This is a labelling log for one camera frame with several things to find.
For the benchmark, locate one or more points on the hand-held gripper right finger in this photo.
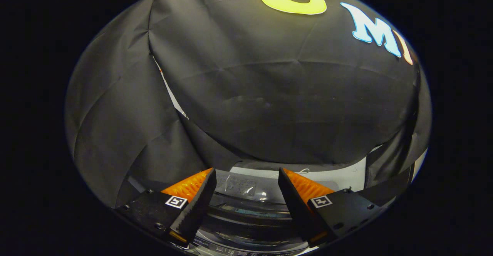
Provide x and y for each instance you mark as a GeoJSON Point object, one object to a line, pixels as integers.
{"type": "Point", "coordinates": [294, 206]}

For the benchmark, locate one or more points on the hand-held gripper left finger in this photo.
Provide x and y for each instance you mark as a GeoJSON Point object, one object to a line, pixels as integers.
{"type": "Point", "coordinates": [196, 206]}

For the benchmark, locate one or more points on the grey washing machine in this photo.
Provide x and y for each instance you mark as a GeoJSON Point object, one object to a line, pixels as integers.
{"type": "Point", "coordinates": [238, 253]}

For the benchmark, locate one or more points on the black backdrop cloth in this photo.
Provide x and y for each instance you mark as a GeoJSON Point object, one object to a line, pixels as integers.
{"type": "Point", "coordinates": [250, 94]}

